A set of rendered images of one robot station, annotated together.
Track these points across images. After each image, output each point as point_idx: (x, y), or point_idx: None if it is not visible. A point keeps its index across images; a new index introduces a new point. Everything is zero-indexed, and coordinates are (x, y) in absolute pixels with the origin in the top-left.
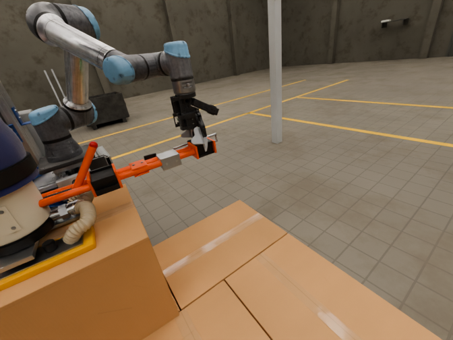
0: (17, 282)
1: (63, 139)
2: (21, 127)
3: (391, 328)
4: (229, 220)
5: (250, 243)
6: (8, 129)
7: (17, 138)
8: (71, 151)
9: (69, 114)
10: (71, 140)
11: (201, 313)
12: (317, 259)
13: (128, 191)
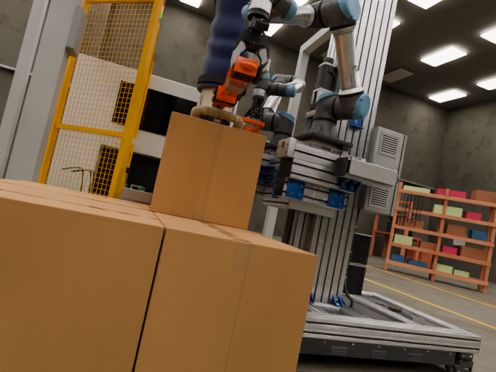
0: None
1: (317, 119)
2: (348, 128)
3: None
4: (257, 239)
5: (186, 225)
6: (229, 62)
7: (228, 67)
8: (314, 130)
9: (335, 99)
10: (324, 123)
11: (136, 209)
12: (80, 209)
13: (249, 131)
